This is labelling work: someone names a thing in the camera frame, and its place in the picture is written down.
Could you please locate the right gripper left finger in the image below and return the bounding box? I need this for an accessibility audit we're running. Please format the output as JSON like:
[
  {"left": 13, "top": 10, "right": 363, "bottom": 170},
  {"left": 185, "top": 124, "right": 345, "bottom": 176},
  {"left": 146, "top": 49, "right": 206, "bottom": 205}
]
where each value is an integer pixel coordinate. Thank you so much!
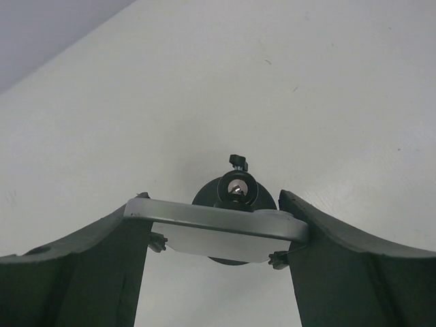
[{"left": 1, "top": 206, "right": 152, "bottom": 326}]

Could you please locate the black smartphone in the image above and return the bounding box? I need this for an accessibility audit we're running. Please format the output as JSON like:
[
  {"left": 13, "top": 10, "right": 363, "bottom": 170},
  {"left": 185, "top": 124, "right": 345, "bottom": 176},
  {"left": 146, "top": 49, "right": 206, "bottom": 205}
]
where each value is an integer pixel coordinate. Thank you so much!
[{"left": 124, "top": 198, "right": 309, "bottom": 263}]

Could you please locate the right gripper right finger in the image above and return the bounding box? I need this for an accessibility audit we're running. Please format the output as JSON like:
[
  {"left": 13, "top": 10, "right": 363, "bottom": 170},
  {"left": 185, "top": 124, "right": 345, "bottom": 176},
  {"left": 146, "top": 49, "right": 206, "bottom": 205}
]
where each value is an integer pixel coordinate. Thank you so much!
[{"left": 279, "top": 190, "right": 435, "bottom": 326}]

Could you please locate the black round phone stand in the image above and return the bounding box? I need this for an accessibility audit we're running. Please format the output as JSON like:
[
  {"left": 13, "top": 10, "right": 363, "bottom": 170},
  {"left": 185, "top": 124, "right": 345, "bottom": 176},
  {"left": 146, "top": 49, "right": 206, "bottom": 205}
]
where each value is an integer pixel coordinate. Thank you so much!
[{"left": 149, "top": 153, "right": 290, "bottom": 270}]

